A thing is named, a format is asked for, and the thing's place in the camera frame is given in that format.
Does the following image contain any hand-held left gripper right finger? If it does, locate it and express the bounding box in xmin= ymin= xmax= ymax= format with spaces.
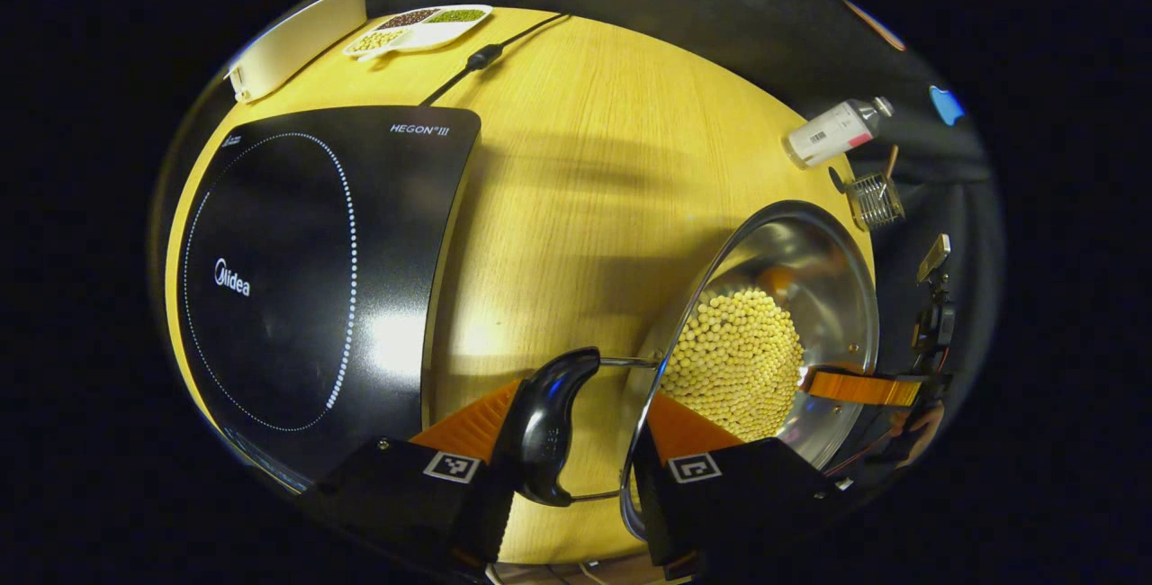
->
xmin=630 ymin=391 xmax=847 ymax=581

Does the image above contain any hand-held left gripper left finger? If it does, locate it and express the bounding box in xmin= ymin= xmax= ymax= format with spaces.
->
xmin=301 ymin=378 xmax=541 ymax=579

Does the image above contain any steel pot with black handles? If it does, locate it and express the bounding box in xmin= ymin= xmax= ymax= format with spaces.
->
xmin=499 ymin=200 xmax=880 ymax=541

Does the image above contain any black induction cooktop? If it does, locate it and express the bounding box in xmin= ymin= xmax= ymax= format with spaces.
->
xmin=177 ymin=105 xmax=482 ymax=491

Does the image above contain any small device on stand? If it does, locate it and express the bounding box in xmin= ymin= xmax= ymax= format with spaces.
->
xmin=911 ymin=234 xmax=957 ymax=356

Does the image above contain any pile of soybeans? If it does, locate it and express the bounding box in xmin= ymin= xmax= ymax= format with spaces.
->
xmin=660 ymin=286 xmax=805 ymax=442

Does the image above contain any glass jar with stick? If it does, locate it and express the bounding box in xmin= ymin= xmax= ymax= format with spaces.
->
xmin=846 ymin=146 xmax=906 ymax=232

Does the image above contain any small clear bottle white label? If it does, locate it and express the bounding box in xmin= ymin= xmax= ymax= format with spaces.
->
xmin=783 ymin=96 xmax=895 ymax=170

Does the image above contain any white toaster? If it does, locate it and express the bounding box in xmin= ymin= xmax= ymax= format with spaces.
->
xmin=225 ymin=0 xmax=370 ymax=104

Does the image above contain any white divided dish of beans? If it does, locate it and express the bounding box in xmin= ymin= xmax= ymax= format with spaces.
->
xmin=342 ymin=4 xmax=494 ymax=61

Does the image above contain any black power cable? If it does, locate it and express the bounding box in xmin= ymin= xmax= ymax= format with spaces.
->
xmin=418 ymin=13 xmax=570 ymax=107

